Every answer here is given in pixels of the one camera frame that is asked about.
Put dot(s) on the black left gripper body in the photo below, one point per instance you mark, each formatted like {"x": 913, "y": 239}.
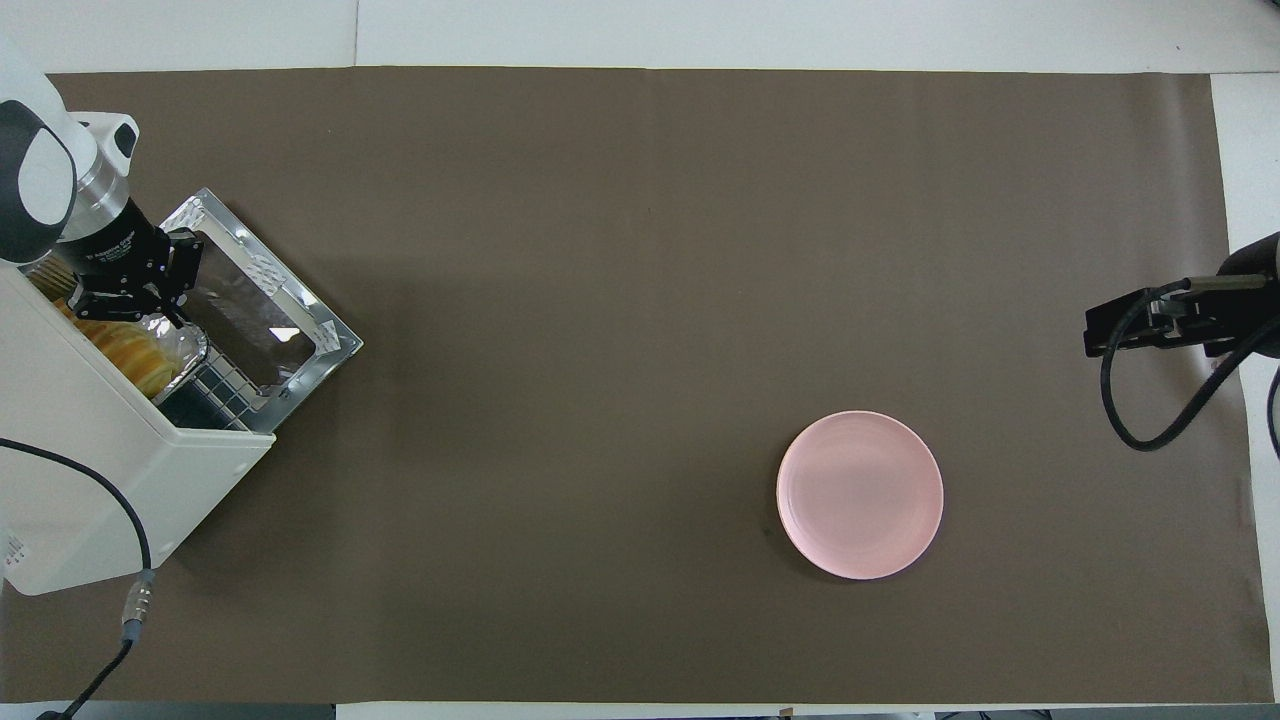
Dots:
{"x": 115, "y": 250}

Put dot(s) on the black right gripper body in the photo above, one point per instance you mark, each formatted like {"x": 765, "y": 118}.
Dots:
{"x": 1245, "y": 300}

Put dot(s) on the glass oven door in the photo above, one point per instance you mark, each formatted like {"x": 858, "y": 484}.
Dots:
{"x": 250, "y": 310}

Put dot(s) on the white toaster oven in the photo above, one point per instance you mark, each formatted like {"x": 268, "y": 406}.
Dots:
{"x": 80, "y": 480}

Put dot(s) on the brown paper table mat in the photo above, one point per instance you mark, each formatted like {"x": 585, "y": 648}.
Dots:
{"x": 600, "y": 250}

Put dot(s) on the aluminium foil tray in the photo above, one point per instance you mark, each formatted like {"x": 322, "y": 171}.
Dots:
{"x": 185, "y": 345}

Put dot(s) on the sliced yellow bread loaf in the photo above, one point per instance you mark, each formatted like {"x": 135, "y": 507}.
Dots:
{"x": 135, "y": 355}

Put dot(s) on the pink round plate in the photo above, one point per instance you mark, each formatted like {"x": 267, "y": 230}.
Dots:
{"x": 860, "y": 495}

